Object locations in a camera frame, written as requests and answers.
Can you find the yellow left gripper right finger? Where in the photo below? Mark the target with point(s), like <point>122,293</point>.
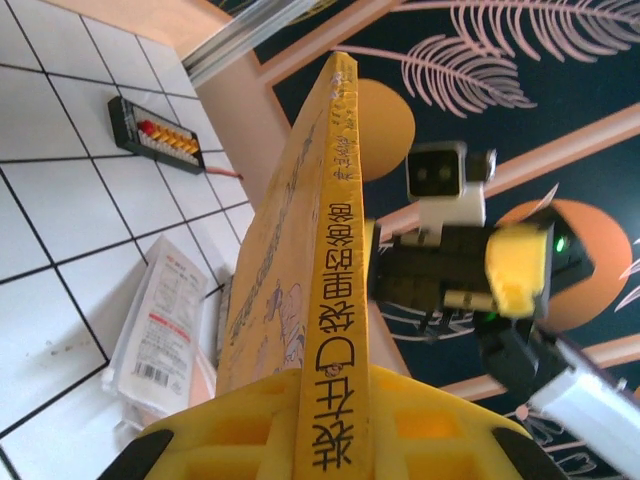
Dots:
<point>435,440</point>

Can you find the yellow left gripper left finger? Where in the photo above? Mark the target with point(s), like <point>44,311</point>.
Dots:
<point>225,440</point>

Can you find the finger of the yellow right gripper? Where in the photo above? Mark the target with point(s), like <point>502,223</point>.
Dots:
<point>520,270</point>

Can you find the yellow book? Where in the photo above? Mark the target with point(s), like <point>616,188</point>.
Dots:
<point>340,250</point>

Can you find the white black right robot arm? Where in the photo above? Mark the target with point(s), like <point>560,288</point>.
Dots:
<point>590,400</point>

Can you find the thin red pencil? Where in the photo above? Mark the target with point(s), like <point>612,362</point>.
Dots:
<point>225,173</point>

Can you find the white printed plastic package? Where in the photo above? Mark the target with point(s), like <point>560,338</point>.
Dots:
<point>160,320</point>

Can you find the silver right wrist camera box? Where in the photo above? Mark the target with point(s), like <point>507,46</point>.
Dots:
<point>435,175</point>

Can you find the aluminium frame post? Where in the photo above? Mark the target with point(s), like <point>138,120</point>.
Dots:
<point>240,37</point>

